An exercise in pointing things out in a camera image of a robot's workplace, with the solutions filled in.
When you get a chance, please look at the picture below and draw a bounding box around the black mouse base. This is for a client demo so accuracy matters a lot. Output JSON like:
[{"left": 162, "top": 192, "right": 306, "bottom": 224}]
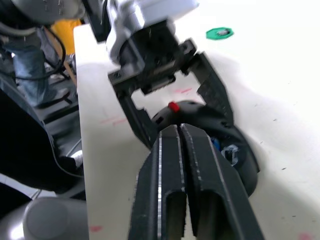
[{"left": 149, "top": 99, "right": 261, "bottom": 199}]

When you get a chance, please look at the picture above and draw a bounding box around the small red receiver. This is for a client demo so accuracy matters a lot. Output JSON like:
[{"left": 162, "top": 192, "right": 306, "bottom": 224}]
[{"left": 167, "top": 101, "right": 181, "bottom": 113}]

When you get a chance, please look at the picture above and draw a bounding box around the blue white battery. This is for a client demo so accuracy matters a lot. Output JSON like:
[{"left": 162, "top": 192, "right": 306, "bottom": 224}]
[{"left": 210, "top": 136, "right": 241, "bottom": 166}]

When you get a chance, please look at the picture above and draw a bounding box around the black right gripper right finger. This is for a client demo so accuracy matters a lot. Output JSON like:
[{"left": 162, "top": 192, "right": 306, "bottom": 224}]
[{"left": 180, "top": 123, "right": 265, "bottom": 240}]

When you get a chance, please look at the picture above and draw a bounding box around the grey robot body shell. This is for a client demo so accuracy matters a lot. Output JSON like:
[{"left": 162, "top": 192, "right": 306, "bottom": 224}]
[{"left": 0, "top": 196, "right": 90, "bottom": 240}]

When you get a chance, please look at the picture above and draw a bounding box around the black robot body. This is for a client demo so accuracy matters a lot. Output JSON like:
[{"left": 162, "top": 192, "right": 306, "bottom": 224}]
[{"left": 0, "top": 79, "right": 86, "bottom": 200}]

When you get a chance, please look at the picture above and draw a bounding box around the yellow object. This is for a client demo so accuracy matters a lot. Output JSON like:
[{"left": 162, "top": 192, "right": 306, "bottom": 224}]
[{"left": 50, "top": 19, "right": 83, "bottom": 59}]

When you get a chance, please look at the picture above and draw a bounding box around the green octagonal disc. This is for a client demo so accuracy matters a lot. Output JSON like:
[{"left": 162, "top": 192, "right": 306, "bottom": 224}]
[{"left": 205, "top": 27, "right": 236, "bottom": 40}]

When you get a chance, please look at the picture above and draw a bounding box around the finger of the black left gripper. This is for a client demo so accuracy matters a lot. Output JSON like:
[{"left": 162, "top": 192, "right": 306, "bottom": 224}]
[
  {"left": 185, "top": 51, "right": 235, "bottom": 129},
  {"left": 108, "top": 64, "right": 159, "bottom": 150}
]

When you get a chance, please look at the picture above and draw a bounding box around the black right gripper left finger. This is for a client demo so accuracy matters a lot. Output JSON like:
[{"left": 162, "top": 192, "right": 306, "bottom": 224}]
[{"left": 127, "top": 124, "right": 188, "bottom": 240}]

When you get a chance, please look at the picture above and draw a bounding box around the black cable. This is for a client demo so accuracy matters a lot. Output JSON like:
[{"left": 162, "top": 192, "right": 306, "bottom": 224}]
[{"left": 14, "top": 26, "right": 68, "bottom": 81}]

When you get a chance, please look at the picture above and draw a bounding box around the person in blue jeans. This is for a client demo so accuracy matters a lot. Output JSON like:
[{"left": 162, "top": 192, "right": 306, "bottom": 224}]
[{"left": 0, "top": 26, "right": 70, "bottom": 109}]

